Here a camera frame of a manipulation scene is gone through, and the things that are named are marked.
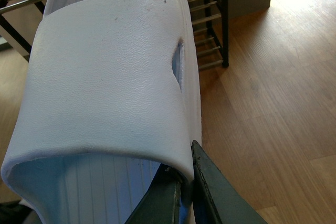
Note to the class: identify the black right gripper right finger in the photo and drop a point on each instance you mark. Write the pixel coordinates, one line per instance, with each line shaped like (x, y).
(215, 200)

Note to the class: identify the light blue slide slipper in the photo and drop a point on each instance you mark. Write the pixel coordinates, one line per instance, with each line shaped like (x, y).
(112, 92)

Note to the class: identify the black metal shoe rack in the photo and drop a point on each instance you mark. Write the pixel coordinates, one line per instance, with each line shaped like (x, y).
(210, 19)

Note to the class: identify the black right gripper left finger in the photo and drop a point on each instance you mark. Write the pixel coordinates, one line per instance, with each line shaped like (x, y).
(161, 202)

